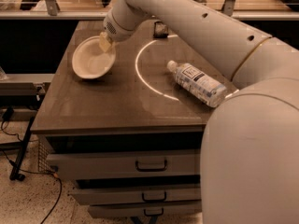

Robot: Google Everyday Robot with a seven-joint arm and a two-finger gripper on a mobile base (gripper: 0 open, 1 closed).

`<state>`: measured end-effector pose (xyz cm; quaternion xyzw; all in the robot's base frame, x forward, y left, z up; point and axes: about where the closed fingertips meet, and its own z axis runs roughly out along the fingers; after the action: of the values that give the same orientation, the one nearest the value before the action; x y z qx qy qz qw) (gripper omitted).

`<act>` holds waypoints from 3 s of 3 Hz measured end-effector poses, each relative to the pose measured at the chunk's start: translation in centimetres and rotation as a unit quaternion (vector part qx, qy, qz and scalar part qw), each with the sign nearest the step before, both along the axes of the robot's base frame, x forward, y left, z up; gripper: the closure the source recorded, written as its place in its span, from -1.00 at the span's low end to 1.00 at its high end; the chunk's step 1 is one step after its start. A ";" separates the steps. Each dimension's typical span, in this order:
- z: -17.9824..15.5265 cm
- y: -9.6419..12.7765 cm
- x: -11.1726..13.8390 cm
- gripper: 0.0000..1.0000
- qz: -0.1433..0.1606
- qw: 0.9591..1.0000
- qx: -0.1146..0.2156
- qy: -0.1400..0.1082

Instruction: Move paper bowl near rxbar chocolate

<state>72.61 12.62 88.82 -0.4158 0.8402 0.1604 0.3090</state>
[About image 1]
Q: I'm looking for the white paper bowl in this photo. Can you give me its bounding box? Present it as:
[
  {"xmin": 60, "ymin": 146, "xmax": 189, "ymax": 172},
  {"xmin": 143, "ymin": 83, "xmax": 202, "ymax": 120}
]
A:
[{"xmin": 72, "ymin": 36, "xmax": 116, "ymax": 79}]

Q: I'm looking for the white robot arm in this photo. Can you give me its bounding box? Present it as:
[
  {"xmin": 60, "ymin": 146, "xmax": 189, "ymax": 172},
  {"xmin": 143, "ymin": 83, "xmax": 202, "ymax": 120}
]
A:
[{"xmin": 104, "ymin": 0, "xmax": 299, "ymax": 224}]

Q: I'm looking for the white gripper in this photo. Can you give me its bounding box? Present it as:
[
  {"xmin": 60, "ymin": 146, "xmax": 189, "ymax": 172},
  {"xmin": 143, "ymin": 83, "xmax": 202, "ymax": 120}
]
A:
[{"xmin": 98, "ymin": 0, "xmax": 152, "ymax": 54}]

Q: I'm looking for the grey drawer cabinet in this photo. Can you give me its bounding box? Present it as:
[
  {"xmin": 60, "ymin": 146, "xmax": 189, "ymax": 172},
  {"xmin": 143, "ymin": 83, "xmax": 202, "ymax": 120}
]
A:
[{"xmin": 30, "ymin": 20, "xmax": 241, "ymax": 220}]

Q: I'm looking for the metal railing frame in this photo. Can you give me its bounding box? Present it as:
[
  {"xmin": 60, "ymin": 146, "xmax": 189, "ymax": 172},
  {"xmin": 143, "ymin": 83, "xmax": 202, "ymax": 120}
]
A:
[{"xmin": 0, "ymin": 0, "xmax": 299, "ymax": 21}]

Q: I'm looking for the bottom drawer with handle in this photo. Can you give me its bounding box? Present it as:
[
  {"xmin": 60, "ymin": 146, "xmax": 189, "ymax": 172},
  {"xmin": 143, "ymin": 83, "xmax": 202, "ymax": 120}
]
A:
[{"xmin": 88, "ymin": 200, "xmax": 202, "ymax": 218}]

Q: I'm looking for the middle drawer with handle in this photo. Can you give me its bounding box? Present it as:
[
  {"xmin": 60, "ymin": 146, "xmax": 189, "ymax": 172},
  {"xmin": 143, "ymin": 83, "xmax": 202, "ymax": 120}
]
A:
[{"xmin": 71, "ymin": 184, "xmax": 201, "ymax": 205}]

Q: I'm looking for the drawer with handle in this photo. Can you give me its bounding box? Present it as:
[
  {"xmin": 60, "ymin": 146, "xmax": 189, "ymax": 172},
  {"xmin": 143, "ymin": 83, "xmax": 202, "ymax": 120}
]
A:
[
  {"xmin": 71, "ymin": 184, "xmax": 201, "ymax": 205},
  {"xmin": 47, "ymin": 149, "xmax": 200, "ymax": 180},
  {"xmin": 88, "ymin": 200, "xmax": 202, "ymax": 218}
]

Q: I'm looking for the clear plastic water bottle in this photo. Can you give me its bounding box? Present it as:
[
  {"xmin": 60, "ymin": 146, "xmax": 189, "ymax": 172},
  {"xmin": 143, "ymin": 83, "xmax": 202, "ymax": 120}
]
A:
[{"xmin": 166, "ymin": 61, "xmax": 228, "ymax": 108}]

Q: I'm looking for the black stand leg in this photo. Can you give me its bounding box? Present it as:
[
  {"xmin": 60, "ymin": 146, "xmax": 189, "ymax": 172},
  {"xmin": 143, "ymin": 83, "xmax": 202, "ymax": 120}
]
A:
[{"xmin": 9, "ymin": 117, "xmax": 35, "ymax": 181}]

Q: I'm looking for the black floor cable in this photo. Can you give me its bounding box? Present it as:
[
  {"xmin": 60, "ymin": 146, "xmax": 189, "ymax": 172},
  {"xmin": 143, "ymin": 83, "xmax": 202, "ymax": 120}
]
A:
[{"xmin": 0, "ymin": 107, "xmax": 64, "ymax": 224}]

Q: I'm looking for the top drawer with handle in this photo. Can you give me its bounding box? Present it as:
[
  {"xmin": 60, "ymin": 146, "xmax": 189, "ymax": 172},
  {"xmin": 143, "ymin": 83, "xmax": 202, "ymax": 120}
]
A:
[{"xmin": 47, "ymin": 149, "xmax": 200, "ymax": 180}]

